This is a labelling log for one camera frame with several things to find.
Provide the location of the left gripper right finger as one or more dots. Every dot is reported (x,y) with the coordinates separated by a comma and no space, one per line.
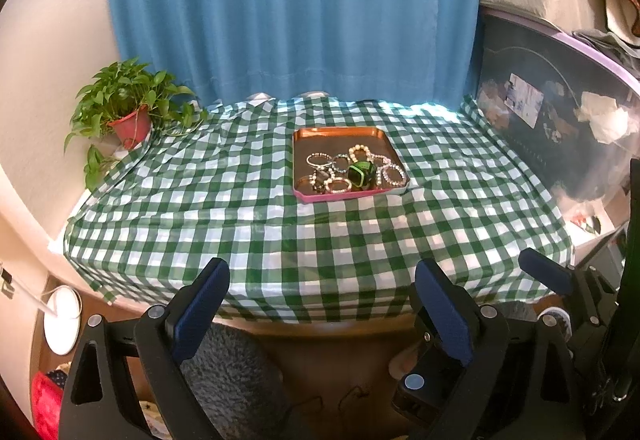
(450,319)

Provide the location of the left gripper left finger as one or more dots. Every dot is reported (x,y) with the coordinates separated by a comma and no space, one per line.
(99,400)

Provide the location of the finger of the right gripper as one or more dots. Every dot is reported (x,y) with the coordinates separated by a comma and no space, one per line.
(547,272)
(450,319)

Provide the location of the green black watch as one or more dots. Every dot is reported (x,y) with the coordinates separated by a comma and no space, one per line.
(362,175)

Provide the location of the white round floor lamp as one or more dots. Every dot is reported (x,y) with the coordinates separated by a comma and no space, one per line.
(61,325)

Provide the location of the grey fuzzy left leg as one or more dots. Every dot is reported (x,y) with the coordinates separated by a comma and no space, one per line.
(238,386)

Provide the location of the clear storage bin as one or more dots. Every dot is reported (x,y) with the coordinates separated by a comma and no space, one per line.
(567,110)

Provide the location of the green checkered tablecloth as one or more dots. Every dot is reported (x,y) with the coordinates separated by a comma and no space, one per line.
(225,190)

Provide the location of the pink copper tray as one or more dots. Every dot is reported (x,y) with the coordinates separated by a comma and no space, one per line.
(322,155)

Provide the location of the potted green plant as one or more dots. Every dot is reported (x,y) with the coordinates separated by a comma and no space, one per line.
(128,100)

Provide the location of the blue curtain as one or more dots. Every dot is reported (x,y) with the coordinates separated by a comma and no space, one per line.
(405,51)

